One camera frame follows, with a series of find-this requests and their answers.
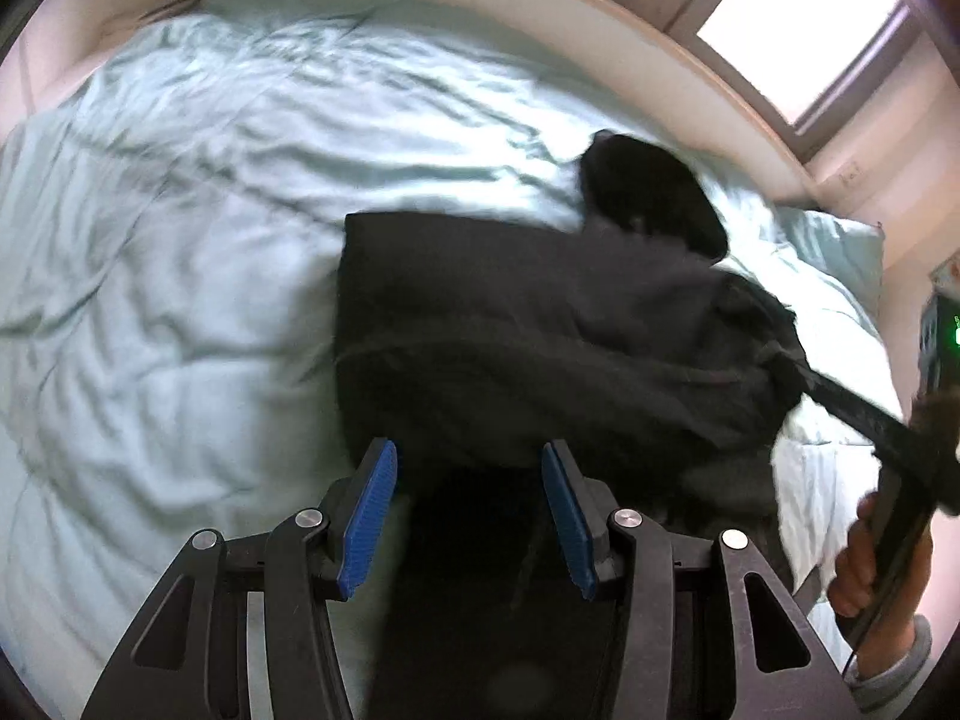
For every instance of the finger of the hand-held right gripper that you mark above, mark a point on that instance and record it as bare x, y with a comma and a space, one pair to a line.
847, 405

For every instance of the light blue comforter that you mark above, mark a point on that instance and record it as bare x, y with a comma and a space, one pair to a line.
187, 240

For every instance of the person's right hand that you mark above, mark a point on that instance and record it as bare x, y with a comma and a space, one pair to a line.
855, 570

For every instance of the person's right forearm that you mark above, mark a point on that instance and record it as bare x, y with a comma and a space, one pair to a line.
896, 671

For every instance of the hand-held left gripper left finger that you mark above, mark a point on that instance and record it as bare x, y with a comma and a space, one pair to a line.
367, 510

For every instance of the white wall outlet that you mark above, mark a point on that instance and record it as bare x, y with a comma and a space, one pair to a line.
850, 175

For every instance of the black jacket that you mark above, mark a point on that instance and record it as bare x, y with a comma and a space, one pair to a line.
525, 330

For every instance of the wall poster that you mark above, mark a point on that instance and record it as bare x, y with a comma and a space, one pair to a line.
946, 270

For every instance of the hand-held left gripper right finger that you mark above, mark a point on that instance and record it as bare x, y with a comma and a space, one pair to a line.
570, 517

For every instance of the window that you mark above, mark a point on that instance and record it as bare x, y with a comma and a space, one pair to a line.
795, 30

